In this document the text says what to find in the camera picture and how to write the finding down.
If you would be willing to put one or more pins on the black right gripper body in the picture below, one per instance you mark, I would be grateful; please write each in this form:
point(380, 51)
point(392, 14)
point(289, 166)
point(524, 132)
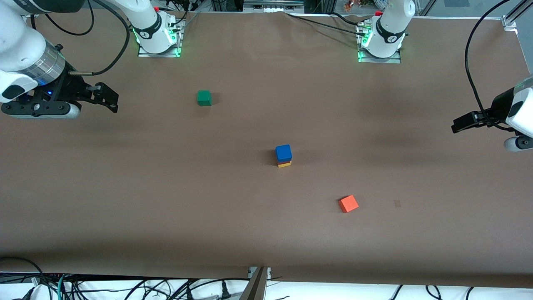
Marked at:
point(71, 88)

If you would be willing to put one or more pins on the blue wooden block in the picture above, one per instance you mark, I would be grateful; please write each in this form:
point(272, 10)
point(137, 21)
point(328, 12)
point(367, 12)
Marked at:
point(283, 152)

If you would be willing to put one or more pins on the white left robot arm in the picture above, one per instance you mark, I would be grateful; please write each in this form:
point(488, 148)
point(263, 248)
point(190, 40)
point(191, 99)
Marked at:
point(391, 29)

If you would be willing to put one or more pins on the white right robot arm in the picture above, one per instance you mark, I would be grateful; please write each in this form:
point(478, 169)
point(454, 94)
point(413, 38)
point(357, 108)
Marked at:
point(21, 46)

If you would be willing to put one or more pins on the green wooden block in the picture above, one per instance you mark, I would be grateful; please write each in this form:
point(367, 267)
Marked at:
point(204, 98)

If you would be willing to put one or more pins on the brown paper table cover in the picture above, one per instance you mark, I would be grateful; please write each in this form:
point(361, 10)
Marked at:
point(125, 229)

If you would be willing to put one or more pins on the orange wooden block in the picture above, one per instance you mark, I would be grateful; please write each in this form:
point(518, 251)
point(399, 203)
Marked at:
point(348, 203)

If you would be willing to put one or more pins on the yellow wooden block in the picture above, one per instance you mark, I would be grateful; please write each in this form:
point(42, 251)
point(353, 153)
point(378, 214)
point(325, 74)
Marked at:
point(284, 165)

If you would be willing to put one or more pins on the black power plug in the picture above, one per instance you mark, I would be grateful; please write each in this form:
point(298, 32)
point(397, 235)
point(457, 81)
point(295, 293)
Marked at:
point(225, 291)

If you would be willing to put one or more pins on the brown diagonal strut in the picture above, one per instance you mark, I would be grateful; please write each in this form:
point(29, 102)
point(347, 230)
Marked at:
point(255, 287)

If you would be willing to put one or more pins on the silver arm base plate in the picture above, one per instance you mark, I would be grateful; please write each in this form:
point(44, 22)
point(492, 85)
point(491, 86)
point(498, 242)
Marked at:
point(160, 54)
point(381, 60)

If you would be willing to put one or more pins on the aluminium frame corner profile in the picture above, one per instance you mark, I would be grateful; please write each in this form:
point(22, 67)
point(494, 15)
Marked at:
point(510, 20)

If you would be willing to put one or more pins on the aluminium frame rail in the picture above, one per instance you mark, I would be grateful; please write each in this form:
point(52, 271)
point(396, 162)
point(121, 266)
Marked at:
point(272, 5)

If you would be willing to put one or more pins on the small metal edge bracket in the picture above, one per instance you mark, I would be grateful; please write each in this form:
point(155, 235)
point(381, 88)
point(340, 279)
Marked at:
point(268, 273)

